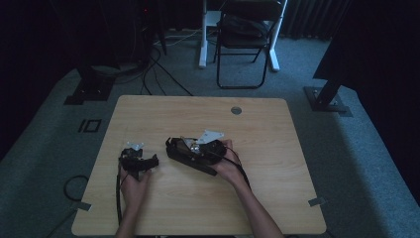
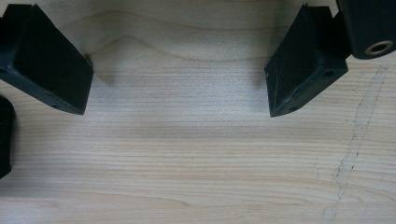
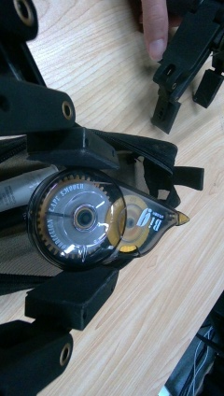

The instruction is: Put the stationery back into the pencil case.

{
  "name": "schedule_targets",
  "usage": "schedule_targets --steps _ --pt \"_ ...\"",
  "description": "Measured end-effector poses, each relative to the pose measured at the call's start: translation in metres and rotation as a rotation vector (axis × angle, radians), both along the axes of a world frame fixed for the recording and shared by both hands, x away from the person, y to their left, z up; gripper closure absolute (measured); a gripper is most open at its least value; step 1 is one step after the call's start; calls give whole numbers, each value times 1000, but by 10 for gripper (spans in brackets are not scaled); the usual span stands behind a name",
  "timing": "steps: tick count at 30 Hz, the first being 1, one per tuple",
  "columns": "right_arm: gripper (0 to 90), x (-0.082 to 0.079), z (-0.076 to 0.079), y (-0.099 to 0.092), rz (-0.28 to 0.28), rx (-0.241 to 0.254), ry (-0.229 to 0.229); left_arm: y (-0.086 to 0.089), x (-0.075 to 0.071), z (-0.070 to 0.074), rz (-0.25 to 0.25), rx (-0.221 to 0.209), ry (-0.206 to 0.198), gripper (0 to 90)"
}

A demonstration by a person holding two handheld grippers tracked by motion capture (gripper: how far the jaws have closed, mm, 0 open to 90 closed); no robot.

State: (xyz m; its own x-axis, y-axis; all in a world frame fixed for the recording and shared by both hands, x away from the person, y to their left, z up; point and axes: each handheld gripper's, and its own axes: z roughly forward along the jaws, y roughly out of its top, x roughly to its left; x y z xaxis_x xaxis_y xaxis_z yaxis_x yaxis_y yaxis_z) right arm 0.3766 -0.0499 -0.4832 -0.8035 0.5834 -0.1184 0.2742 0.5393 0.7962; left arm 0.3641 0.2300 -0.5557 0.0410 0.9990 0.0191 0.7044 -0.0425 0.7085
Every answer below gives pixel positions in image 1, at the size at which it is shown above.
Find person's right hand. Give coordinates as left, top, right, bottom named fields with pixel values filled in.
left=210, top=139, right=248, bottom=190

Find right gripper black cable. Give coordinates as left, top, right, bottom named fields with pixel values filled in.
left=224, top=146, right=253, bottom=191

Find black slanted stand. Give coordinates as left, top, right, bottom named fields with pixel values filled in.
left=303, top=74, right=354, bottom=118

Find white floor cable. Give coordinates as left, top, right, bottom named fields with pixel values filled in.
left=153, top=29, right=203, bottom=48

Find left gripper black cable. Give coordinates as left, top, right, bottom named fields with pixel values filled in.
left=114, top=164, right=125, bottom=226

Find person's left hand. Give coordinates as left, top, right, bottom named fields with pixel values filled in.
left=119, top=168, right=153, bottom=212

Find grey tape strip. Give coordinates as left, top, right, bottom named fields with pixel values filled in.
left=307, top=196, right=327, bottom=208
left=69, top=200, right=93, bottom=212

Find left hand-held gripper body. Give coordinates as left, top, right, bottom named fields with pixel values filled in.
left=119, top=141, right=149, bottom=181

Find white desk leg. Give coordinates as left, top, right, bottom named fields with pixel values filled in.
left=267, top=0, right=289, bottom=72
left=198, top=0, right=213, bottom=69

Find black stand base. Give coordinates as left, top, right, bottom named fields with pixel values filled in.
left=63, top=64, right=117, bottom=106

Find black floor cables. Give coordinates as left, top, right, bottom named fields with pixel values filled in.
left=140, top=44, right=195, bottom=97

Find black folding chair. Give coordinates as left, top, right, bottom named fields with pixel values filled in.
left=215, top=0, right=282, bottom=90

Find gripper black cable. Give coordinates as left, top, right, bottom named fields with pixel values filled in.
left=224, top=146, right=253, bottom=191
left=114, top=164, right=125, bottom=226

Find dark bag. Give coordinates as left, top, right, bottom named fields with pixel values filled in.
left=220, top=14, right=269, bottom=38

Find black zip pouch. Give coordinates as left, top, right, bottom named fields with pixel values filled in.
left=164, top=136, right=220, bottom=178

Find dark ribbed curtain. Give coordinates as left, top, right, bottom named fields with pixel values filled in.
left=282, top=0, right=335, bottom=42

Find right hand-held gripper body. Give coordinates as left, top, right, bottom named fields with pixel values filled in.
left=195, top=129, right=228, bottom=167

